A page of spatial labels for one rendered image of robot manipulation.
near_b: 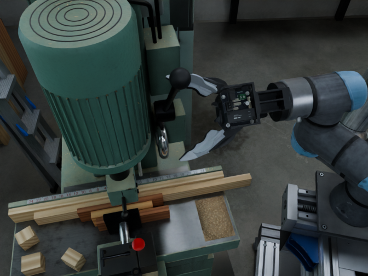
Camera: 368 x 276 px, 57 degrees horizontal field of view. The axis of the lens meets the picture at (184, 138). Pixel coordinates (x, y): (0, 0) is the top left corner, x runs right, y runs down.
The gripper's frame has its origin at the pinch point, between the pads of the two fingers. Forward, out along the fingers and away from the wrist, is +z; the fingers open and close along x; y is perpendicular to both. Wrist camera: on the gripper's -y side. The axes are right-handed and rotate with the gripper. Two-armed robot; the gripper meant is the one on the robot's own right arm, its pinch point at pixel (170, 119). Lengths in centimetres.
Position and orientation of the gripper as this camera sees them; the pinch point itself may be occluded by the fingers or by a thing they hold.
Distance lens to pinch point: 61.1
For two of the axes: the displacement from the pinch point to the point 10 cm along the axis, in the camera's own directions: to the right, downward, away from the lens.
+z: -9.8, 1.6, -1.3
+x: 1.6, 9.9, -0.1
